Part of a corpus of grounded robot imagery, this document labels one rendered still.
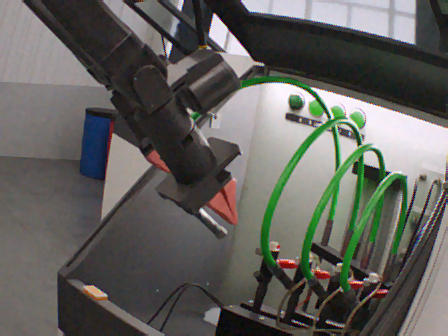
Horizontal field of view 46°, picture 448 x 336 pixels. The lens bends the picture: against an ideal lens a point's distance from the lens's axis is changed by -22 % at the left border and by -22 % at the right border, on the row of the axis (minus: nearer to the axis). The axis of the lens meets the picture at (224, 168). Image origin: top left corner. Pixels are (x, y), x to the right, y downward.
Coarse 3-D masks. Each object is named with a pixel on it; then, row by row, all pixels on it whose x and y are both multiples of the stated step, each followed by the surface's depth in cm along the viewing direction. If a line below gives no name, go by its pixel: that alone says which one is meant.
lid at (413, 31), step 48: (240, 0) 134; (288, 0) 123; (336, 0) 112; (384, 0) 101; (432, 0) 88; (288, 48) 142; (336, 48) 129; (384, 48) 116; (432, 48) 106; (432, 96) 120
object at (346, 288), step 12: (384, 180) 95; (372, 204) 92; (360, 228) 90; (396, 240) 107; (348, 252) 90; (396, 252) 108; (348, 264) 90; (384, 276) 108; (348, 288) 93; (348, 300) 97
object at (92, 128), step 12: (96, 108) 729; (96, 120) 695; (108, 120) 695; (84, 132) 709; (96, 132) 697; (108, 132) 699; (84, 144) 709; (96, 144) 700; (84, 156) 710; (96, 156) 703; (84, 168) 711; (96, 168) 706
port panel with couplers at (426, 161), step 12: (420, 156) 125; (432, 156) 122; (444, 156) 120; (420, 168) 125; (432, 168) 122; (444, 168) 120; (420, 180) 125; (420, 192) 124; (432, 192) 122; (420, 204) 124; (432, 204) 122; (408, 228) 126; (408, 240) 126; (396, 276) 128
